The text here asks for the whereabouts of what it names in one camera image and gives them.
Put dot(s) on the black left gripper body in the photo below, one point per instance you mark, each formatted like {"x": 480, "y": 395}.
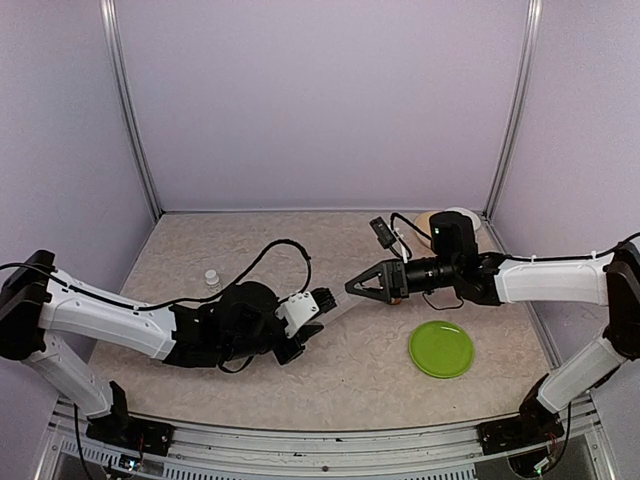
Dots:
{"x": 289, "y": 354}

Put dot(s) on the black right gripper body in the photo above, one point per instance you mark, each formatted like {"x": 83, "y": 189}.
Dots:
{"x": 401, "y": 290}

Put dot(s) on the clear plastic pill organizer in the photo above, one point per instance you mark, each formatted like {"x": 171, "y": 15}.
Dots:
{"x": 344, "y": 303}

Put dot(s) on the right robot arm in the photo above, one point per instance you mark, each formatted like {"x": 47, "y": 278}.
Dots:
{"x": 609, "y": 278}

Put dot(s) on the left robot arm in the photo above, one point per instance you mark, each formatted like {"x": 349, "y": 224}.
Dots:
{"x": 243, "y": 321}

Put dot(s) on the beige wooden plate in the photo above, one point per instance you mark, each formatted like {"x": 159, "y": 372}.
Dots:
{"x": 422, "y": 223}

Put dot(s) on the green plate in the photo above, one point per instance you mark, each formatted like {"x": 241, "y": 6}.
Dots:
{"x": 441, "y": 349}

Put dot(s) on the white ceramic bowl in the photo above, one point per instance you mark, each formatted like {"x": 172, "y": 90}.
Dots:
{"x": 471, "y": 216}

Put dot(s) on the small white pill bottle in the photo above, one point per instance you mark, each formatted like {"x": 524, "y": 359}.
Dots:
{"x": 212, "y": 280}

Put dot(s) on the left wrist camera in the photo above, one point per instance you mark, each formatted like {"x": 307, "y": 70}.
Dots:
{"x": 300, "y": 308}

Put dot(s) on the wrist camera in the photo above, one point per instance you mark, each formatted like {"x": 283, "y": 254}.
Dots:
{"x": 389, "y": 239}
{"x": 300, "y": 308}

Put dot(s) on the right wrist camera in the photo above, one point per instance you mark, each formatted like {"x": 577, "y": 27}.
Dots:
{"x": 389, "y": 239}

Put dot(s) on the front aluminium rail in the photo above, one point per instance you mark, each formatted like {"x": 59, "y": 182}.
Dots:
{"x": 201, "y": 451}

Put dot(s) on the right aluminium frame post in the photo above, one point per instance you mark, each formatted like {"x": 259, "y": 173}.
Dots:
{"x": 516, "y": 111}

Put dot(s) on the aluminium frame post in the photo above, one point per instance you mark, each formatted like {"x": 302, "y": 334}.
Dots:
{"x": 516, "y": 111}
{"x": 114, "y": 44}

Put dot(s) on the left aluminium frame post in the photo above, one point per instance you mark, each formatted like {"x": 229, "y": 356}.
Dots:
{"x": 114, "y": 44}

